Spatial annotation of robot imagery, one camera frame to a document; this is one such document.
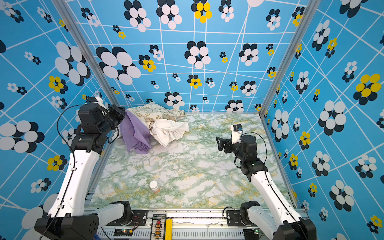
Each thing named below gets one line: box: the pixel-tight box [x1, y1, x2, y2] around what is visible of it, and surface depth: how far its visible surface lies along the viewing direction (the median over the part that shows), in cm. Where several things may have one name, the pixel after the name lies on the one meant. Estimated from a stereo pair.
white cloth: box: [150, 119, 189, 147], surface depth 98 cm
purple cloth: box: [120, 109, 152, 154], surface depth 85 cm
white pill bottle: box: [149, 180, 161, 193], surface depth 79 cm
